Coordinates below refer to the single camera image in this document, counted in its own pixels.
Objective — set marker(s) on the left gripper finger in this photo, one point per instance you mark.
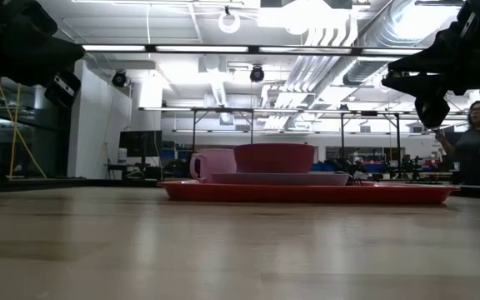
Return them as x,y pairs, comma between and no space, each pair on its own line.
42,73
65,51

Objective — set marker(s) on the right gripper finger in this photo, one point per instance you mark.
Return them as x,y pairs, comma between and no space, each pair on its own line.
423,85
427,61

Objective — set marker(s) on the dark red bowl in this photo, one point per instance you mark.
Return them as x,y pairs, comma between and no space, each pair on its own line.
273,158

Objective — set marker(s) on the lavender grey plate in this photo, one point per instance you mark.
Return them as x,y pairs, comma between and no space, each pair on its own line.
281,179

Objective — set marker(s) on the pink mug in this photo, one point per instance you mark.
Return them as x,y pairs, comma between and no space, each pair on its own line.
215,166

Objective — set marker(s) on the red plastic tray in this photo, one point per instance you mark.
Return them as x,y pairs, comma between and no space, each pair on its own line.
231,193

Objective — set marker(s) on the white bottle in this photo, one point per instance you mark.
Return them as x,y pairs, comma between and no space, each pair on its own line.
122,156

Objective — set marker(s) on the black computer monitor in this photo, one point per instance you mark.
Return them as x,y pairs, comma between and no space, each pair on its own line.
140,143

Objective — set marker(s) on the blue storage bin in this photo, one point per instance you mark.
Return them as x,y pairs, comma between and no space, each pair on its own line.
323,167

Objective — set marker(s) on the overhead light bar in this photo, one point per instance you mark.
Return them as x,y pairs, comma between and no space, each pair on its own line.
202,48

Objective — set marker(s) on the silver ventilation duct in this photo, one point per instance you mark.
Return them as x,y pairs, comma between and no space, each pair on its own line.
394,29

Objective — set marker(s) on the black ceiling camera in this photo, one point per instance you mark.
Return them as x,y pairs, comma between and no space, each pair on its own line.
119,79
257,74

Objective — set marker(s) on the black background workstation frame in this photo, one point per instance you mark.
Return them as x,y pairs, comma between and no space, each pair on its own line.
251,133
342,137

